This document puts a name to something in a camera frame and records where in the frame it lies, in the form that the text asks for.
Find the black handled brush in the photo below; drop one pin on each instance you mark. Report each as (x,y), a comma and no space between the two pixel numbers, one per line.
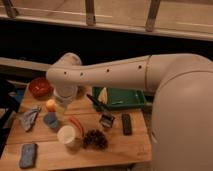
(107,119)

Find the red bowl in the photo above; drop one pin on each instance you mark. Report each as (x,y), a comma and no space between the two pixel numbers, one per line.
(39,87)

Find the orange fruit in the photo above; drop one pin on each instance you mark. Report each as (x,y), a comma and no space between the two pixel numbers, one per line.
(50,105)

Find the green plastic tray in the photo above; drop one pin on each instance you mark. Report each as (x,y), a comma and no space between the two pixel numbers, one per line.
(120,99)

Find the left yellow wedge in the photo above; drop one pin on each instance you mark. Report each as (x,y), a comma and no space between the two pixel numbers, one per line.
(103,95)

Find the black rectangular block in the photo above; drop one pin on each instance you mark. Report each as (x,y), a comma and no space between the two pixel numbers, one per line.
(126,123)

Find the brown pine cone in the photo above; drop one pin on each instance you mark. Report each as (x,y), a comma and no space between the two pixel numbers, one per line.
(95,139)

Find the blue grey sponge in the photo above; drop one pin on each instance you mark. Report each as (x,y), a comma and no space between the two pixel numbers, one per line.
(28,156)

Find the grey crumpled cloth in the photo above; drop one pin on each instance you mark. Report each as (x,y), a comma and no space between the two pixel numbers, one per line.
(27,119)

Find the white cup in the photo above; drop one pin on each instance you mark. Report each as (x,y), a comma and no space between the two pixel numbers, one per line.
(68,136)

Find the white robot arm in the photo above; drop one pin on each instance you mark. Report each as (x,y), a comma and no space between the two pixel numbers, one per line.
(182,111)

